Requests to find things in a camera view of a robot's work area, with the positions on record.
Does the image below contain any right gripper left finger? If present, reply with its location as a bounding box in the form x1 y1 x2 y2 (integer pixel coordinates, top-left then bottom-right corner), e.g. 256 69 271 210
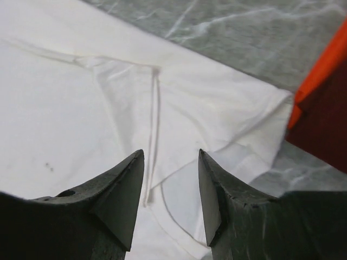
1 150 144 259

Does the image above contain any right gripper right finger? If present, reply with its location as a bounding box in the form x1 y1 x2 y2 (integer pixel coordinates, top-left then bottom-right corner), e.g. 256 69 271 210
198 150 346 259

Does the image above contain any cream white t-shirt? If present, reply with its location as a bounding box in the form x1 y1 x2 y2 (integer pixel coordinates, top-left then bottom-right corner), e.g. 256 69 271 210
1 1 292 259

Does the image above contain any folded maroon t-shirt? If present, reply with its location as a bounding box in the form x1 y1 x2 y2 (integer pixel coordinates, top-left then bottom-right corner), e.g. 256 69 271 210
287 61 346 173

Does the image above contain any folded orange t-shirt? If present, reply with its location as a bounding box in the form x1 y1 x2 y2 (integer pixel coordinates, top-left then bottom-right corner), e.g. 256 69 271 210
288 19 346 129

